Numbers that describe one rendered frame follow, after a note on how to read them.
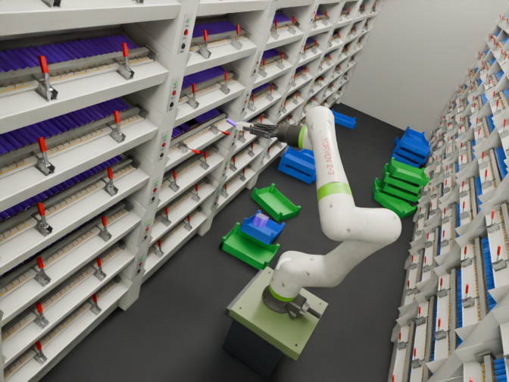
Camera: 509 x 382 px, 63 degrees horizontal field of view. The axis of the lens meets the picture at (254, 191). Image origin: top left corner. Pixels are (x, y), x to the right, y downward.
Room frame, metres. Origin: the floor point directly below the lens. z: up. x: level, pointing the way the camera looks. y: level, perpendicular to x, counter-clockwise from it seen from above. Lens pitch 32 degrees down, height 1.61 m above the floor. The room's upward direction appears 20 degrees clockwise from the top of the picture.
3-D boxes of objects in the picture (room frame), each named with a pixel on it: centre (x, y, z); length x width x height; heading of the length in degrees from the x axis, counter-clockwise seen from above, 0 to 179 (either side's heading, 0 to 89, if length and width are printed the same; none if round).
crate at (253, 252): (1.93, -0.08, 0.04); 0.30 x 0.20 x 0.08; 76
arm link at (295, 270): (1.30, -0.26, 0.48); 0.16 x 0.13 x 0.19; 112
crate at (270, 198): (2.49, -0.17, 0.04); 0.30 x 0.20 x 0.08; 51
